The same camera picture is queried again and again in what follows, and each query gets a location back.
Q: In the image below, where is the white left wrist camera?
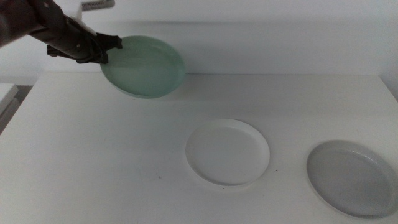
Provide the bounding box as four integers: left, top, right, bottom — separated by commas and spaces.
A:
70, 0, 116, 36

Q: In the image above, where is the white shallow bowl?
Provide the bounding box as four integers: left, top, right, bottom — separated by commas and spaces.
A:
185, 118, 271, 187

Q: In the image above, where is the pale green shallow bowl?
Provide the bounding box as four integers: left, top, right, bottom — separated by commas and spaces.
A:
99, 35, 187, 100

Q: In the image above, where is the grey shallow bowl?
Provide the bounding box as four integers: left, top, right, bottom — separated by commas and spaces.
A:
306, 139, 398, 220

